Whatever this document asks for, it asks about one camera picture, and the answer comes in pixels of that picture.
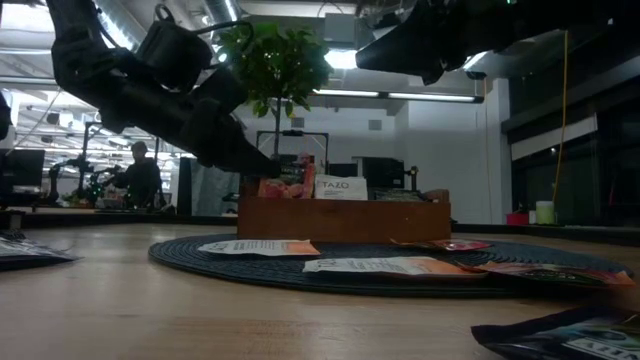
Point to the person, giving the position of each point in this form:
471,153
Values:
140,182
304,159

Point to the dark round woven placemat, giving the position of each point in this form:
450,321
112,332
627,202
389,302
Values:
225,265

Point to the wooden three-compartment tray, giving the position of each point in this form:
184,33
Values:
345,220

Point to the small red box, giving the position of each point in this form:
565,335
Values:
517,219

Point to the background black robot arm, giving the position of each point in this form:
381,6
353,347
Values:
75,165

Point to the small black stand-mounted device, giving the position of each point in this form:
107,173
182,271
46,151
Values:
412,175

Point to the grey cloth partition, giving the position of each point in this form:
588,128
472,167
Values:
215,195

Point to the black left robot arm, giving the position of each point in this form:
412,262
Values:
85,65

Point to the black robot station frame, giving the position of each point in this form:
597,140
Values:
292,133
85,145

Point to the white Tazo tea bag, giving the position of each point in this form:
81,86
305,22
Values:
390,266
340,189
260,247

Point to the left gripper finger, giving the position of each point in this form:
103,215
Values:
252,150
250,166

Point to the black computer monitor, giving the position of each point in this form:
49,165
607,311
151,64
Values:
22,170
382,172

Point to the pale green cylinder container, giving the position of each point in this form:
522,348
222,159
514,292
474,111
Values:
545,212

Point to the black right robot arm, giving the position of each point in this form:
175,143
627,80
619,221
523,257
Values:
550,20

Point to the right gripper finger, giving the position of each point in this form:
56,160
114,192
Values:
400,59
405,37

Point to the grey ceiling air unit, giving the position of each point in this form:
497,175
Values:
340,27

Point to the green potted plant black pot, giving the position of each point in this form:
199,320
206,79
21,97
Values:
280,65

